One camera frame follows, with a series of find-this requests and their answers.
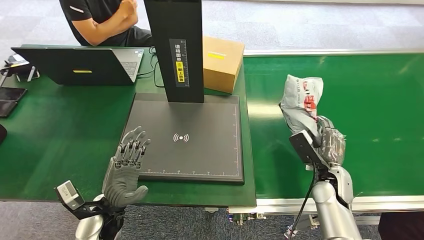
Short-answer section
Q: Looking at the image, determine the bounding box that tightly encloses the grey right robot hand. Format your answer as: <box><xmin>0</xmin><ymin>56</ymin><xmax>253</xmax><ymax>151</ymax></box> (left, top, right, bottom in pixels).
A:
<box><xmin>315</xmin><ymin>115</ymin><xmax>347</xmax><ymax>167</ymax></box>

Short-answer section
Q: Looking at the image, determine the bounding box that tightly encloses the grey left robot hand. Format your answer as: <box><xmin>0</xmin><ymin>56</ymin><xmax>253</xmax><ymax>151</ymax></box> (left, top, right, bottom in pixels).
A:
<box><xmin>101</xmin><ymin>126</ymin><xmax>152</xmax><ymax>209</ymax></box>

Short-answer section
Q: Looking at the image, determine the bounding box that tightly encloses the grey courier bag red print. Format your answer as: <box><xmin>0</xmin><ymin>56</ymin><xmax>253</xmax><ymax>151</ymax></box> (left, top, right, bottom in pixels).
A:
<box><xmin>278</xmin><ymin>74</ymin><xmax>325</xmax><ymax>147</ymax></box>

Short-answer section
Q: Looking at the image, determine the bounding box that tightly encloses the green conveyor belt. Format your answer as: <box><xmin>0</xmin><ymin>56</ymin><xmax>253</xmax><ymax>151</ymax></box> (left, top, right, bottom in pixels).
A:
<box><xmin>227</xmin><ymin>48</ymin><xmax>424</xmax><ymax>227</ymax></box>

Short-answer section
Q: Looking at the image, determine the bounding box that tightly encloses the black inbound scanner machine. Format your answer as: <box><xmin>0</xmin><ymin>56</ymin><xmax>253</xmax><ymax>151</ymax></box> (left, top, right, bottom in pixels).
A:
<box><xmin>120</xmin><ymin>0</ymin><xmax>246</xmax><ymax>186</ymax></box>

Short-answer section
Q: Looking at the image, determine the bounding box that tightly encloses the brown cardboard box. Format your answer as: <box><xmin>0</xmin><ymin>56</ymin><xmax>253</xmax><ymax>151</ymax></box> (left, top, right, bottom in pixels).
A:
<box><xmin>202</xmin><ymin>35</ymin><xmax>246</xmax><ymax>96</ymax></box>

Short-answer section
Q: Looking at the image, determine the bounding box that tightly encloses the dark container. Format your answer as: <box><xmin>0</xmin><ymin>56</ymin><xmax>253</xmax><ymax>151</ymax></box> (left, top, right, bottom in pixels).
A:
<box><xmin>377</xmin><ymin>211</ymin><xmax>424</xmax><ymax>240</ymax></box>

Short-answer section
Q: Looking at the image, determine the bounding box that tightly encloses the dark laptop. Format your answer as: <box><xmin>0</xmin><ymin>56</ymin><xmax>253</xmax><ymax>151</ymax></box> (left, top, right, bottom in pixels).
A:
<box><xmin>10</xmin><ymin>46</ymin><xmax>145</xmax><ymax>87</ymax></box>

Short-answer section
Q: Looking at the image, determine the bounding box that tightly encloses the black device with stand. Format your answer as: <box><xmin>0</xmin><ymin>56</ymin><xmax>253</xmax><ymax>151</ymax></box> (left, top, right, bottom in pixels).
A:
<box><xmin>0</xmin><ymin>54</ymin><xmax>41</xmax><ymax>84</ymax></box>

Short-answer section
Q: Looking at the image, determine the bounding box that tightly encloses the person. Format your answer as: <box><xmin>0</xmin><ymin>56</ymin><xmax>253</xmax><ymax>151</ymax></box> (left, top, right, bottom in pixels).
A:
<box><xmin>58</xmin><ymin>0</ymin><xmax>155</xmax><ymax>48</ymax></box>

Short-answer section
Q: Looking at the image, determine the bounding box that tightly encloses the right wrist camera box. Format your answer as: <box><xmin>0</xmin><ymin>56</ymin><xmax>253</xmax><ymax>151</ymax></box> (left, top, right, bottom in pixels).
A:
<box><xmin>288</xmin><ymin>129</ymin><xmax>328</xmax><ymax>170</ymax></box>

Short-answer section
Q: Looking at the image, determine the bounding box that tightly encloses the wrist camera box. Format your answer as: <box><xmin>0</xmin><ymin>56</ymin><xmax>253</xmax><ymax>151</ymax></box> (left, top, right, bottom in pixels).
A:
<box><xmin>54</xmin><ymin>180</ymin><xmax>86</xmax><ymax>212</ymax></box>
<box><xmin>288</xmin><ymin>129</ymin><xmax>328</xmax><ymax>170</ymax></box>

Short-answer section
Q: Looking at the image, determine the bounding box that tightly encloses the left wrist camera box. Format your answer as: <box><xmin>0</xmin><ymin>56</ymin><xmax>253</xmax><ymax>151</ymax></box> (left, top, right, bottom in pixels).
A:
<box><xmin>54</xmin><ymin>180</ymin><xmax>86</xmax><ymax>212</ymax></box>

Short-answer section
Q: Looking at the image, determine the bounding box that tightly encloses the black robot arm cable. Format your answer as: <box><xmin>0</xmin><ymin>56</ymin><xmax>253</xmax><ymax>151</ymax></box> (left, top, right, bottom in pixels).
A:
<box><xmin>287</xmin><ymin>159</ymin><xmax>320</xmax><ymax>240</ymax></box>

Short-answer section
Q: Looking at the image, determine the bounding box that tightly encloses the black power cable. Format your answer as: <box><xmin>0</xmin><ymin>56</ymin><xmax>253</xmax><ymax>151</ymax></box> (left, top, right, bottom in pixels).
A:
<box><xmin>136</xmin><ymin>45</ymin><xmax>166</xmax><ymax>89</ymax></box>

